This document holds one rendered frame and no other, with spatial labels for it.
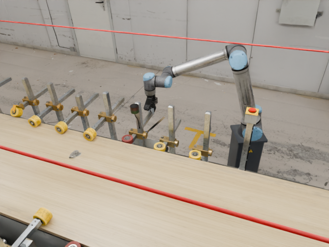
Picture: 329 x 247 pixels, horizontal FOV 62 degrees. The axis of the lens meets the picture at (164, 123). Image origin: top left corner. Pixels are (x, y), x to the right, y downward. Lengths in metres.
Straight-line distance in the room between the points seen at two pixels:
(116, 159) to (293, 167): 2.00
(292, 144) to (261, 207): 1.98
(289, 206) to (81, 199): 1.13
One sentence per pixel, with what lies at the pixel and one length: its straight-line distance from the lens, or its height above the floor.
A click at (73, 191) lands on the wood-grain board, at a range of 1.72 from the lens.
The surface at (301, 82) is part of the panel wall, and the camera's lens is 4.42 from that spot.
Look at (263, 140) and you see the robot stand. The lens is 2.49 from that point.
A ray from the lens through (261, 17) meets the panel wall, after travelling 4.14.
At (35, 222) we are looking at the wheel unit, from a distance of 1.59.
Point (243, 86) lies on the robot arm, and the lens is 2.02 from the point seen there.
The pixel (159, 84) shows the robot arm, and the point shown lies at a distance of 2.10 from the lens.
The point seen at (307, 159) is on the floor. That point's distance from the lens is 3.37.
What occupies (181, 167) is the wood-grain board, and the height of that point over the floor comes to 0.90.
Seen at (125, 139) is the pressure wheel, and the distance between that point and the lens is 1.97.
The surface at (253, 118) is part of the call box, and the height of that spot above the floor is 1.19.
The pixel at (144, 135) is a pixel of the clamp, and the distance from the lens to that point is 2.04.
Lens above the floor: 2.15
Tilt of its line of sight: 37 degrees down
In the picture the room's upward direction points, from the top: 3 degrees counter-clockwise
